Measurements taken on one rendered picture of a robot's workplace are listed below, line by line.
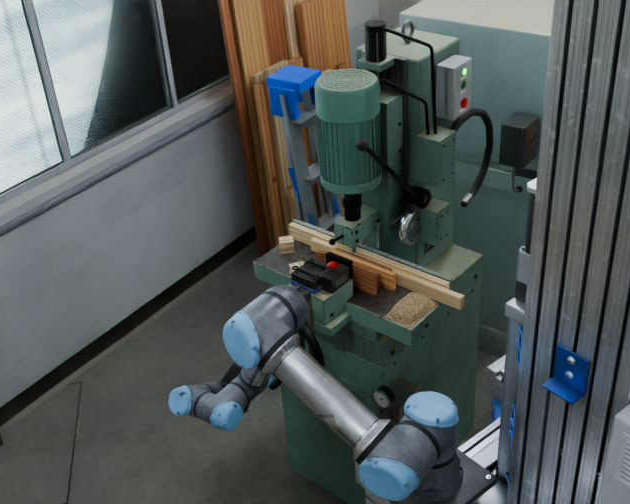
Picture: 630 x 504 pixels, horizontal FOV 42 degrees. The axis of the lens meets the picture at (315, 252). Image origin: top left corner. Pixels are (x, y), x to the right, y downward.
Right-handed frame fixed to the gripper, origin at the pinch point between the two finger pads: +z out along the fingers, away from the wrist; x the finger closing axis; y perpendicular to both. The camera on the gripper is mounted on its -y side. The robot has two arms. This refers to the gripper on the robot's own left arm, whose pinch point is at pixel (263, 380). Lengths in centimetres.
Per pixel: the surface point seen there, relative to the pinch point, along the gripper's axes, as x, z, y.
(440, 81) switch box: 17, 21, -97
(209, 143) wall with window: -135, 95, -52
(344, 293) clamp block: 13.2, 8.6, -31.9
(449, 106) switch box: 20, 25, -91
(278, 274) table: -13.0, 10.7, -28.7
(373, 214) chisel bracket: 7, 21, -55
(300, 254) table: -14.0, 20.5, -35.1
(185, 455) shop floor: -54, 39, 58
